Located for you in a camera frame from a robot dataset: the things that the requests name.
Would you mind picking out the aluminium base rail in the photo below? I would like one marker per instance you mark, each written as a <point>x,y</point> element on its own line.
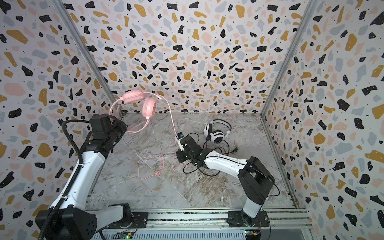
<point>210,224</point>

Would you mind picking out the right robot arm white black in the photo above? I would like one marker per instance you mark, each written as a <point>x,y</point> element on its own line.
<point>256,181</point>

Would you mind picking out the white black headphones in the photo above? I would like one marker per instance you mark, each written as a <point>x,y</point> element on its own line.
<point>216,136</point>

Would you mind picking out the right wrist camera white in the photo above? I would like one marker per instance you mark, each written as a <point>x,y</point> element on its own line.
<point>179,136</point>

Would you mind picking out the left green circuit board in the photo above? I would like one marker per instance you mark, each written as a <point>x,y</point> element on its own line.
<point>126,235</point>

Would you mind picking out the left aluminium corner post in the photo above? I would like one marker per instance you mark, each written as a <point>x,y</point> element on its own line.
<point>65,16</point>

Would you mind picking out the right circuit board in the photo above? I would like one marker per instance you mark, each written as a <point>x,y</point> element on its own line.
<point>253,235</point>

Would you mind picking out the aluminium corner post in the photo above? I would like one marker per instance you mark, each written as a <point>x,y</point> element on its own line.
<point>290,54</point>
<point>65,16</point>

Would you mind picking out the right aluminium corner post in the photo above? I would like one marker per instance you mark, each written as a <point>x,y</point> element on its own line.
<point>290,54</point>

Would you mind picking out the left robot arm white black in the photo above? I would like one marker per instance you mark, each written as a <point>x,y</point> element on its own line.
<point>66,218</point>

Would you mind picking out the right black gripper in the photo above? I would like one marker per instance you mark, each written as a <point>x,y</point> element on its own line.
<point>184,153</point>

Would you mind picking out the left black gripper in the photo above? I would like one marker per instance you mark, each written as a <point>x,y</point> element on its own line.
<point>123,126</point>

